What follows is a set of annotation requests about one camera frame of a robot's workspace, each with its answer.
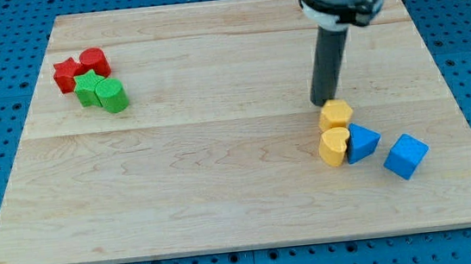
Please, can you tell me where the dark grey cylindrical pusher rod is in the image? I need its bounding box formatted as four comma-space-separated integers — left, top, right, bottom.
310, 28, 348, 107

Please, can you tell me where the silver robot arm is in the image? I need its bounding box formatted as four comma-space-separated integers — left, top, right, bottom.
298, 0, 385, 107

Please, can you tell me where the light wooden board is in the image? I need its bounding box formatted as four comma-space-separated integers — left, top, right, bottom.
0, 0, 471, 264

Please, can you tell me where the yellow hexagon block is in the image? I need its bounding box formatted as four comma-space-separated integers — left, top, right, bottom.
318, 99, 353, 132

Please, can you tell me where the yellow heart block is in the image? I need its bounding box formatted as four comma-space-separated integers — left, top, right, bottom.
318, 127, 350, 167

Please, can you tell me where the blue triangle block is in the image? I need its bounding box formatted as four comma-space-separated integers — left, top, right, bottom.
347, 123, 380, 164

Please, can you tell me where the blue cube block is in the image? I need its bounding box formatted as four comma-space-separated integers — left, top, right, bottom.
383, 134, 430, 180

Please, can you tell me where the green cylinder block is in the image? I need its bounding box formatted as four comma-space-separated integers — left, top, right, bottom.
95, 78, 129, 114

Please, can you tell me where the red cylinder block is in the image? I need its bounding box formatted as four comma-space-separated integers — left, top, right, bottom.
78, 47, 112, 77

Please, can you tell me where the green star block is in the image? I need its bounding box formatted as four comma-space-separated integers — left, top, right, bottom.
73, 70, 104, 108

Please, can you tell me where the red star block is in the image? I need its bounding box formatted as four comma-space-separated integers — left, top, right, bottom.
53, 58, 84, 94

